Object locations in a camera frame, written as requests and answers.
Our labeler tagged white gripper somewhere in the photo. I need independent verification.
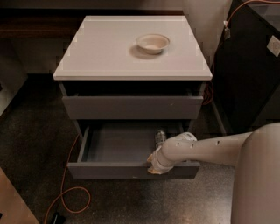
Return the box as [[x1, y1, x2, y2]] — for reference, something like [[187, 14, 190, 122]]
[[147, 146, 176, 175]]

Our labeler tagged grey drawer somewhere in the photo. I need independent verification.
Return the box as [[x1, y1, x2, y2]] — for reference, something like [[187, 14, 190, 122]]
[[67, 120, 200, 179], [62, 95, 203, 120]]

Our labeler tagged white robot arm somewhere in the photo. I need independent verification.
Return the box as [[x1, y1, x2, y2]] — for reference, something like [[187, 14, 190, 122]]
[[148, 122, 280, 224]]

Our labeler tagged grey top drawer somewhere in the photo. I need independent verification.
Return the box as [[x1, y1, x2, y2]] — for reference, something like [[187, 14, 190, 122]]
[[62, 95, 203, 120]]

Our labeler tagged white paper bowl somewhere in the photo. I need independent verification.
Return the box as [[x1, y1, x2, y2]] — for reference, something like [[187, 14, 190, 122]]
[[136, 34, 170, 55]]

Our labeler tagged white cabinet countertop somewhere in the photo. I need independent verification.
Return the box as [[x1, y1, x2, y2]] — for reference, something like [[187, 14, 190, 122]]
[[53, 16, 212, 81]]

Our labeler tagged brown wooden board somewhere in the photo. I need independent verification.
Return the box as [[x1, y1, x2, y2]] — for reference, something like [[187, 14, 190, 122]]
[[0, 168, 39, 224]]

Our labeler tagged orange extension cable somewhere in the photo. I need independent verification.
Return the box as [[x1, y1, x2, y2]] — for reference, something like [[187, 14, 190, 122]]
[[43, 134, 92, 224]]

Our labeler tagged black cable plug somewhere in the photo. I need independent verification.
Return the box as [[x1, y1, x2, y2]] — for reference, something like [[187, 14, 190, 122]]
[[50, 213, 66, 224]]

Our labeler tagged white wall socket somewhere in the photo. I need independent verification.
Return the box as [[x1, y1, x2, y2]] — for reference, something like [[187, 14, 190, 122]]
[[267, 35, 280, 57]]

